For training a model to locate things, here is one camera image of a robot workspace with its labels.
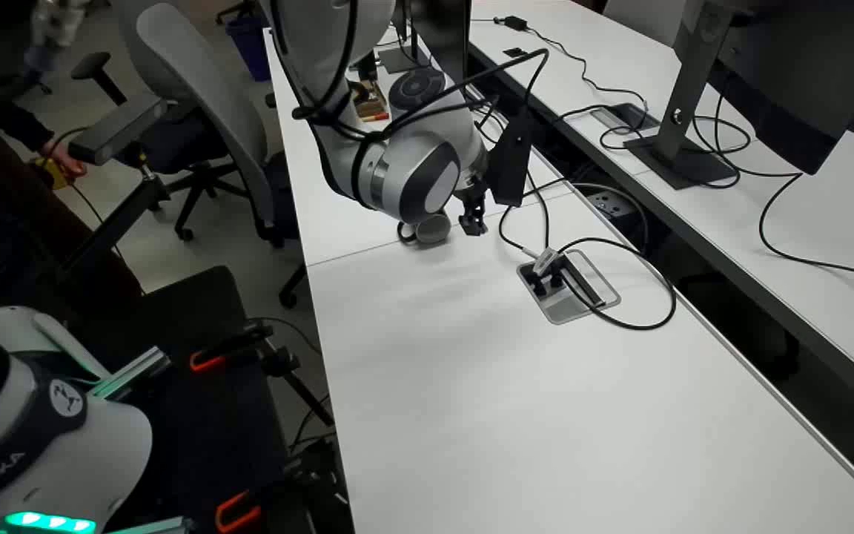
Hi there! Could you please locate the black monitor cable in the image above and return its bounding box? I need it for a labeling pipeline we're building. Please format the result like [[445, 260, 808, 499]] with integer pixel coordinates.
[[713, 91, 854, 297]]

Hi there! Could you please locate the black looped table cable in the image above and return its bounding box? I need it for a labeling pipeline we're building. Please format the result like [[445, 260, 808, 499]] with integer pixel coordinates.
[[473, 97, 680, 335]]

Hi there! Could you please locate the dark flat phone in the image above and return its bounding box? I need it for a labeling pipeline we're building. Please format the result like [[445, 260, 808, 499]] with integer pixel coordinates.
[[588, 101, 664, 137]]

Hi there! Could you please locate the dark monitor with grey stand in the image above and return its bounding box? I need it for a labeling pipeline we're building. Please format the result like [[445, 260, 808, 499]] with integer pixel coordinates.
[[624, 0, 854, 191]]

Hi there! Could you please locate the black flat panel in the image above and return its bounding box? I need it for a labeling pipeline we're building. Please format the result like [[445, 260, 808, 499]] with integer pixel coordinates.
[[406, 0, 474, 88]]

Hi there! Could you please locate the grey office chair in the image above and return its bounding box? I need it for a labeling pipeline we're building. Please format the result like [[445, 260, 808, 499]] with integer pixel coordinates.
[[68, 0, 313, 309]]

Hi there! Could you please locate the black adapter cable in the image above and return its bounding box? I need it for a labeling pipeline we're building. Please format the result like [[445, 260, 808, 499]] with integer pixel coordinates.
[[519, 18, 652, 113]]

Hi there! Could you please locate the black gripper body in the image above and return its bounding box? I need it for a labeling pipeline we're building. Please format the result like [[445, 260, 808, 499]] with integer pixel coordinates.
[[486, 104, 540, 209]]

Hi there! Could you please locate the aluminium extrusion bar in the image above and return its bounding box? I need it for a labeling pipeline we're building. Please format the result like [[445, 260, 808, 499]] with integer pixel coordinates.
[[83, 344, 173, 404], [133, 512, 200, 534]]

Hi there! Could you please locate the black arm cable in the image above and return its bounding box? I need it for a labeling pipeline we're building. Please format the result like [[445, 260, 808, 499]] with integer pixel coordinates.
[[268, 0, 554, 150]]

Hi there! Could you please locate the black orange clamp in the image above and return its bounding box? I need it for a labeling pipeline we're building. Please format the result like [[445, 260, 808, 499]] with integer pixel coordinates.
[[212, 470, 298, 534], [188, 321, 298, 378]]

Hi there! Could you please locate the black cable bundle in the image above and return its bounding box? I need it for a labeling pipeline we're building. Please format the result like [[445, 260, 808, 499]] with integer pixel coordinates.
[[282, 433, 354, 534]]

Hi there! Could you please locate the dark blue bin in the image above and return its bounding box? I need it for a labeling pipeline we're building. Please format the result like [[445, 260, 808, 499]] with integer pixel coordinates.
[[218, 0, 280, 83]]

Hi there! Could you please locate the black round disc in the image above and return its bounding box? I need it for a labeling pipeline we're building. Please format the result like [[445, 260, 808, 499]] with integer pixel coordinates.
[[390, 61, 449, 113]]

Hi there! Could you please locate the grey desk outlet box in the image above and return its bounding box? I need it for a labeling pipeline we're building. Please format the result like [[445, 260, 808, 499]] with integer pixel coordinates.
[[517, 245, 624, 326]]

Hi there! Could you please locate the yellow red emergency stop button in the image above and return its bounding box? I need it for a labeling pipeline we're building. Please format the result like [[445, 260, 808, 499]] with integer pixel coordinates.
[[41, 144, 92, 190]]

